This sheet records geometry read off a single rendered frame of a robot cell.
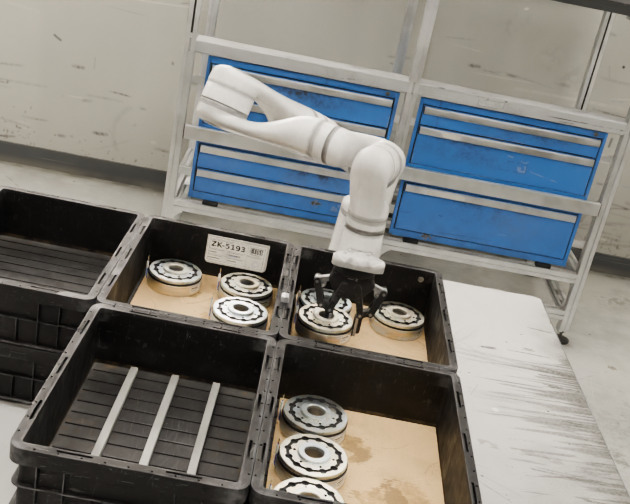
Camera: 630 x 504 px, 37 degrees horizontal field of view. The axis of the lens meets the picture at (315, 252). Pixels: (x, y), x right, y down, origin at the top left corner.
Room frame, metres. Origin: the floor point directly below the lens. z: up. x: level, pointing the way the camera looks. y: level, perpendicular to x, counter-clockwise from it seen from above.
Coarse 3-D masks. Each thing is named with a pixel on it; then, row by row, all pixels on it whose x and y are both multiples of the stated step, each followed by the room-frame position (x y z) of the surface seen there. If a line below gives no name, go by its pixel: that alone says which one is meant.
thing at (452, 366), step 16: (432, 272) 1.73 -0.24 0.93; (288, 288) 1.52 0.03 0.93; (288, 304) 1.46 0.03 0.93; (288, 320) 1.40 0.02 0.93; (448, 320) 1.53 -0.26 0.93; (288, 336) 1.35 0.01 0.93; (448, 336) 1.46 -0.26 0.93; (368, 352) 1.35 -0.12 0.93; (448, 352) 1.40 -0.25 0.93; (448, 368) 1.35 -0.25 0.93
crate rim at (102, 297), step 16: (144, 224) 1.67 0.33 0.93; (176, 224) 1.71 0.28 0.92; (192, 224) 1.72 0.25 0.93; (256, 240) 1.72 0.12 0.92; (272, 240) 1.72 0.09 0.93; (128, 256) 1.51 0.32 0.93; (288, 256) 1.69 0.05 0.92; (112, 272) 1.44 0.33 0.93; (288, 272) 1.59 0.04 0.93; (112, 288) 1.39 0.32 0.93; (112, 304) 1.33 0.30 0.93; (128, 304) 1.34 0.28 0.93; (192, 320) 1.33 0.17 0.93; (208, 320) 1.34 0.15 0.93; (272, 320) 1.39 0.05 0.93; (272, 336) 1.34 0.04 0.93
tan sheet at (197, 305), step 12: (204, 276) 1.70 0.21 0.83; (144, 288) 1.60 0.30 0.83; (204, 288) 1.65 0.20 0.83; (216, 288) 1.66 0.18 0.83; (276, 288) 1.72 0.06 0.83; (132, 300) 1.54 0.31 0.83; (144, 300) 1.55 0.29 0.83; (156, 300) 1.56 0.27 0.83; (168, 300) 1.57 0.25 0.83; (180, 300) 1.58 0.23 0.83; (192, 300) 1.59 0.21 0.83; (204, 300) 1.60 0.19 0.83; (216, 300) 1.61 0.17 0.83; (180, 312) 1.53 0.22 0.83; (192, 312) 1.54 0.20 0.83; (204, 312) 1.55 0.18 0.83
